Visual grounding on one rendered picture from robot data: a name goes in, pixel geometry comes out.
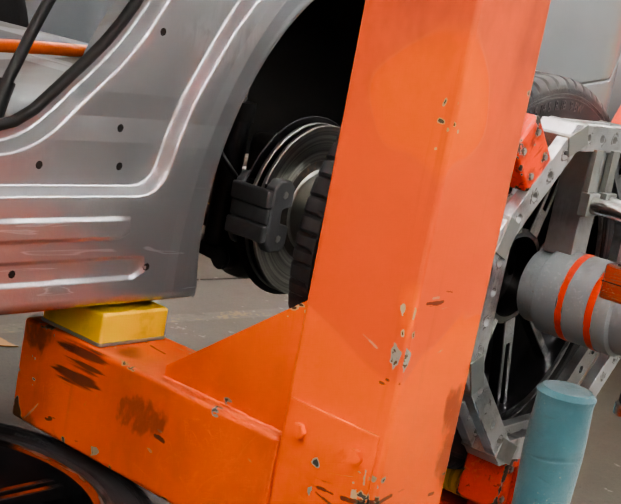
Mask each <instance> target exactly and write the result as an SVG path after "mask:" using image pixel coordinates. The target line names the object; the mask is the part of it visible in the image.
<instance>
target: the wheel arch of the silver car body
mask: <svg viewBox="0 0 621 504"><path fill-rule="evenodd" d="M364 5H365V0H309V1H308V2H307V3H306V4H305V5H304V6H303V7H302V8H301V9H300V10H299V11H298V12H297V13H296V15H295V16H294V17H293V18H292V19H291V21H290V22H289V23H288V24H287V26H286V27H285V28H284V29H283V31H282V32H281V33H280V35H279V36H278V38H277V39H276V40H275V42H274V43H273V45H272V46H271V48H270V49H269V51H268V52H267V54H266V55H265V57H264V59H263V60H262V62H261V63H260V65H259V67H258V69H257V70H256V72H255V74H254V76H253V77H252V79H251V81H250V83H249V85H248V87H247V89H246V91H245V93H244V95H243V97H242V99H241V101H240V103H239V105H238V107H237V110H236V112H235V114H234V116H233V119H232V121H231V124H230V126H229V128H228V131H227V134H226V136H225V139H224V141H223V144H222V147H221V150H220V153H219V156H218V159H217V162H216V165H215V168H214V171H213V174H212V178H211V182H210V185H209V189H208V193H207V197H206V201H205V205H204V210H203V214H202V219H201V224H200V230H199V236H198V242H197V249H196V258H195V270H194V290H193V293H192V297H194V296H195V292H196V287H197V269H198V257H199V248H200V241H201V235H202V229H203V223H204V218H205V213H206V209H207V204H208V200H209V196H210V192H211V188H212V185H213V181H214V177H215V174H216V171H217V168H218V164H219V161H220V158H221V155H222V152H223V149H224V147H225V144H226V141H227V138H228V136H229V133H230V131H231V128H232V126H233V123H234V121H235V119H236V116H237V114H238V112H239V110H240V108H241V105H242V103H243V101H244V99H245V97H246V95H247V93H248V91H249V94H248V100H247V101H250V102H254V103H257V106H256V112H255V117H254V123H250V128H249V134H248V139H247V145H246V150H245V154H249V150H250V145H251V140H252V138H253V136H254V135H255V134H256V133H259V132H276V133H278V132H279V131H280V130H282V129H283V128H284V127H286V126H287V125H289V124H290V123H292V122H294V121H296V120H298V119H301V118H305V117H310V116H320V117H325V118H328V119H330V120H332V121H334V122H335V123H337V124H338V125H339V126H340V127H341V124H342V119H343V114H344V109H345V104H346V98H347V93H348V88H349V83H350V78H351V73H352V67H353V62H354V57H355V52H356V47H357V42H358V36H359V31H360V26H361V21H362V16H363V10H364ZM192 297H191V298H192Z"/></svg>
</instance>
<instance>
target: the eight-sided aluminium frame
mask: <svg viewBox="0 0 621 504"><path fill-rule="evenodd" d="M541 123H542V127H543V131H544V135H545V139H546V143H547V147H548V151H549V155H550V158H551V159H550V162H549V163H548V165H547V166H546V167H545V169H544V170H543V171H542V173H541V174H540V176H539V177H538V178H537V180H536V181H535V182H534V184H533V185H532V187H531V188H530V189H529V190H528V191H522V190H519V189H515V188H511V187H509V192H508V196H507V201H506V205H505V210H504V214H503V219H502V223H501V228H500V232H499V237H498V241H497V246H496V250H495V255H494V259H493V264H492V268H491V273H490V277H489V282H488V286H487V291H486V295H485V300H484V304H483V309H482V313H481V318H480V322H479V327H478V331H477V336H476V340H475V345H474V349H473V354H472V358H471V363H470V367H469V372H468V376H467V381H466V385H465V390H464V394H463V399H462V403H461V407H460V412H459V416H458V421H457V425H456V427H457V429H458V432H459V434H460V437H461V439H462V441H461V444H463V445H464V446H465V449H466V451H467V453H470V454H472V455H474V456H476V457H479V458H481V459H483V460H486V461H488V462H490V463H492V464H495V465H497V466H501V465H504V464H507V465H510V463H511V460H512V459H520V457H521V452H522V447H523V443H524V439H525V434H526V430H527V426H528V423H529V419H530V416H531V413H528V414H524V415H521V416H517V417H514V418H510V419H507V420H503V421H502V419H501V417H500V414H499V411H498V409H497V406H496V403H495V400H494V398H493V395H492V392H491V390H490V387H489V384H488V382H487V379H486V376H485V373H484V362H485V357H486V353H487V348H488V344H489V339H490V335H491V330H492V326H493V322H494V317H495V313H496V308H497V304H498V299H499V295H500V290H501V286H502V282H503V277H504V273H505V268H506V264H507V259H508V255H509V250H510V248H511V246H512V243H513V241H514V239H515V236H516V235H517V233H518V232H519V231H520V229H521V228H522V227H523V225H524V224H525V222H526V221H527V220H528V218H529V217H530V215H531V214H532V213H533V211H534V210H535V208H536V207H537V206H538V204H539V203H540V202H541V200H542V199H543V197H544V196H545V195H546V193H547V192H548V190H549V189H550V188H551V186H552V185H553V184H554V182H555V181H556V179H557V178H558V177H559V175H560V174H561V172H562V171H563V170H564V168H565V167H566V165H567V164H568V163H569V161H570V160H571V159H572V157H573V156H574V154H575V153H577V152H578V151H582V152H594V150H603V151H604V153H610V152H611V151H620V152H621V125H619V124H615V123H611V122H606V121H602V120H600V121H589V120H578V119H567V118H560V117H555V116H549V117H545V116H543V117H542V118H541ZM612 193H615V194H617V197H616V198H617V199H621V154H620V158H619V163H618V167H617V171H616V175H615V179H614V183H613V188H612ZM607 260H610V261H613V262H616V263H619V262H621V222H618V221H615V224H614V234H613V238H612V242H611V246H610V250H609V254H608V259H607ZM597 354H598V352H596V351H594V350H591V349H589V348H586V347H583V346H579V347H578V349H577V350H576V352H575V353H574V355H573V356H572V358H571V359H570V361H569V362H568V364H567V365H566V367H565V368H564V370H563V371H562V373H561V374H560V376H559V378H558V379H557V380H560V381H566V382H570V383H574V384H577V385H578V383H579V381H580V380H581V378H582V377H583V375H584V374H585V372H586V371H587V369H588V368H589V366H590V364H591V363H592V361H593V360H594V358H595V357H596V355H597ZM620 359H621V356H620V355H619V356H616V357H612V356H609V355H606V354H603V353H600V355H599V356H598V358H597V359H596V361H595V363H594V364H593V366H592V367H591V369H590V370H589V372H588V373H587V375H586V376H585V378H584V380H583V381H582V383H581V384H580V386H582V387H584V388H586V389H588V390H590V391H591V392H592V393H593V395H594V396H595V397H596V396H597V394H598V393H599V391H600V390H601V388H602V386H603V385H604V383H605V382H606V380H607V379H608V377H609V375H610V374H611V372H612V371H613V369H614V368H615V366H616V364H617V363H618V361H619V360H620Z"/></svg>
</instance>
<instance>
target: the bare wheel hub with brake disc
mask: <svg viewBox="0 0 621 504"><path fill-rule="evenodd" d="M340 130H341V127H338V126H334V125H330V124H327V123H321V122H315V123H309V124H306V125H303V126H300V127H298V128H296V129H295V130H293V131H292V132H290V133H289V134H287V135H286V136H285V137H284V138H283V139H282V140H281V141H280V142H279V143H278V144H277V145H276V146H275V147H274V148H273V150H272V151H271V152H270V154H269V155H268V156H267V158H266V159H265V161H264V163H263V164H262V166H261V168H260V170H259V172H258V174H257V176H256V178H255V181H254V183H253V185H256V186H259V187H262V188H265V184H269V183H270V182H271V181H272V179H275V178H283V179H286V180H290V181H291V182H292V183H293V185H294V187H295V191H294V196H293V202H292V206H291V207H290V208H286V209H283V210H282V212H281V217H280V224H283V225H286V226H287V234H286V239H285V244H284V246H283V247H282V249H281V250H280V251H279V252H273V253H267V252H265V251H262V250H260V248H259V246H258V244H257V242H255V241H252V240H249V239H246V238H245V246H246V252H247V256H248V259H249V262H250V265H251V267H252V269H253V271H254V272H255V274H256V275H257V277H258V278H259V279H260V280H261V281H262V282H263V283H264V284H265V285H267V286H269V287H270V288H273V289H275V290H278V291H280V292H283V293H286V294H288V293H289V291H290V290H289V279H290V277H291V275H290V269H291V262H292V260H293V259H294V258H293V257H292V256H293V250H294V247H295V245H296V242H295V241H296V236H297V232H298V231H299V230H300V228H299V225H300V221H301V217H302V215H303V214H304V213H305V211H304V208H305V205H306V202H307V199H308V197H309V196H311V194H310V191H311V188H312V186H313V183H314V181H315V179H316V177H318V176H319V174H318V172H319V170H320V168H321V166H322V163H323V161H325V160H326V156H327V154H328V152H329V150H330V148H331V146H332V145H333V143H334V142H336V138H337V136H338V135H339V133H340Z"/></svg>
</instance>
